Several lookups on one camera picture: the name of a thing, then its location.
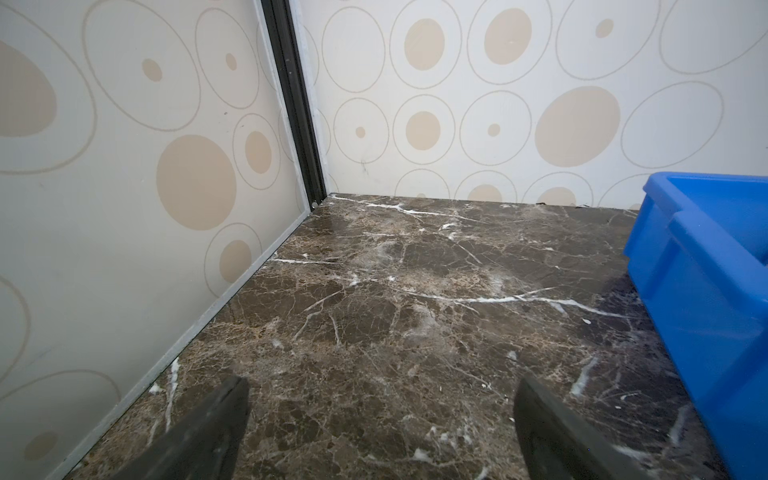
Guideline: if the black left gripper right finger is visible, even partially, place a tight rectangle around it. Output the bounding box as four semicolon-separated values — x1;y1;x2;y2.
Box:
514;376;648;479

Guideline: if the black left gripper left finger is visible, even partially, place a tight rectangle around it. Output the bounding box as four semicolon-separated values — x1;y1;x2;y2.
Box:
113;376;250;480

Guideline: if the blue plastic bin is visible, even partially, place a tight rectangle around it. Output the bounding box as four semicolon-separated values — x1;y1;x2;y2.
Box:
624;172;767;479

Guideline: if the black corner frame post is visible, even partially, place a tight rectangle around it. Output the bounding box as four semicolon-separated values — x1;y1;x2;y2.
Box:
260;0;327;211

